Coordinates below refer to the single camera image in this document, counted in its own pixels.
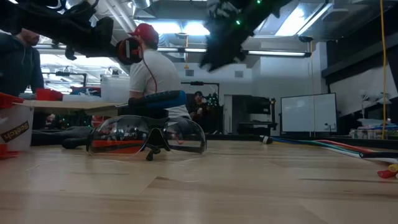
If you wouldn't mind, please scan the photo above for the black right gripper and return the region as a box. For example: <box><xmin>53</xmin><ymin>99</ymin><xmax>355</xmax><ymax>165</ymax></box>
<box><xmin>201</xmin><ymin>0</ymin><xmax>271</xmax><ymax>71</ymax></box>

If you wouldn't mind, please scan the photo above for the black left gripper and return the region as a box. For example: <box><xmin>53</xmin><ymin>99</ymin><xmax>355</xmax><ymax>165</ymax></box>
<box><xmin>46</xmin><ymin>0</ymin><xmax>121</xmax><ymax>62</ymax></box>

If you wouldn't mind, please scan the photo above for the black round labelled disc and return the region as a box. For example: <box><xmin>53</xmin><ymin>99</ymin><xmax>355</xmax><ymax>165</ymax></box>
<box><xmin>116</xmin><ymin>36</ymin><xmax>144</xmax><ymax>65</ymax></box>

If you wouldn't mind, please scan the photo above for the long ceiling light fixture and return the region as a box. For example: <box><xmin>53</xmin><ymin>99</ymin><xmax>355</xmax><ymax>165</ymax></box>
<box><xmin>30</xmin><ymin>43</ymin><xmax>312</xmax><ymax>58</ymax></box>

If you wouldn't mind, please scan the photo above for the white storage container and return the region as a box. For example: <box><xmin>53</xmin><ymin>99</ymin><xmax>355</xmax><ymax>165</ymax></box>
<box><xmin>100</xmin><ymin>74</ymin><xmax>131</xmax><ymax>104</ymax></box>

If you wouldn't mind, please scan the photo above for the person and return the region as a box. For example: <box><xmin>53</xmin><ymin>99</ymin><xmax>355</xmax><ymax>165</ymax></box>
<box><xmin>127</xmin><ymin>23</ymin><xmax>192</xmax><ymax>125</ymax></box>
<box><xmin>0</xmin><ymin>28</ymin><xmax>45</xmax><ymax>97</ymax></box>
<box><xmin>190</xmin><ymin>91</ymin><xmax>212</xmax><ymax>125</ymax></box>

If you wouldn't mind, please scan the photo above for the black shelf cart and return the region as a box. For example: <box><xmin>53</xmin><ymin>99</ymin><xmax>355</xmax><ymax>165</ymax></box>
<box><xmin>238</xmin><ymin>96</ymin><xmax>279</xmax><ymax>135</ymax></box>

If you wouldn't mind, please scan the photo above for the small red bin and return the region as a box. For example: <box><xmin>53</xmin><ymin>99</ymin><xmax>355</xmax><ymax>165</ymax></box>
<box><xmin>35</xmin><ymin>88</ymin><xmax>63</xmax><ymax>101</ymax></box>

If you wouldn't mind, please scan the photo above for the white board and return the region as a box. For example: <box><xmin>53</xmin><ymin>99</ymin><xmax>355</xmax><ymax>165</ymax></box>
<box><xmin>280</xmin><ymin>92</ymin><xmax>338</xmax><ymax>134</ymax></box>

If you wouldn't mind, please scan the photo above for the grey black work glove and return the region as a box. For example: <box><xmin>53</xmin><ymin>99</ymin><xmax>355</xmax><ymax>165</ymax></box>
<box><xmin>30</xmin><ymin>126</ymin><xmax>94</xmax><ymax>149</ymax></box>

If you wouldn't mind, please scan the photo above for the red black bit holder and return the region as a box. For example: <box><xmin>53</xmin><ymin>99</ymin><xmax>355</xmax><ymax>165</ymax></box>
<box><xmin>91</xmin><ymin>139</ymin><xmax>146</xmax><ymax>154</ymax></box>

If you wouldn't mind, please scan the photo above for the red tape dispenser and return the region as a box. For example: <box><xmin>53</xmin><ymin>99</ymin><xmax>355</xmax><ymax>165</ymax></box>
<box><xmin>0</xmin><ymin>92</ymin><xmax>34</xmax><ymax>160</ymax></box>

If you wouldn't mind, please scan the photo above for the black background rig frame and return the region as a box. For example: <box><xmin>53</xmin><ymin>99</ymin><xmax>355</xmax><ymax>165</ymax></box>
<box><xmin>180</xmin><ymin>81</ymin><xmax>220</xmax><ymax>97</ymax></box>

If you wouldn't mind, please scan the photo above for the blue black handled screwdriver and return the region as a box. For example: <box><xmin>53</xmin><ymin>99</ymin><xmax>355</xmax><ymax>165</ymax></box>
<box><xmin>127</xmin><ymin>90</ymin><xmax>187</xmax><ymax>110</ymax></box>

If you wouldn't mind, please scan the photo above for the black cable tie loop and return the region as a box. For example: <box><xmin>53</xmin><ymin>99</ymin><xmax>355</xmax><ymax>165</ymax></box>
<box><xmin>86</xmin><ymin>114</ymin><xmax>208</xmax><ymax>162</ymax></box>

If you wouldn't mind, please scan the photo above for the multicolour wire bundle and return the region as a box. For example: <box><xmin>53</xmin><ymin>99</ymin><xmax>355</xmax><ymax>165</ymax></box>
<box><xmin>259</xmin><ymin>135</ymin><xmax>398</xmax><ymax>180</ymax></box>

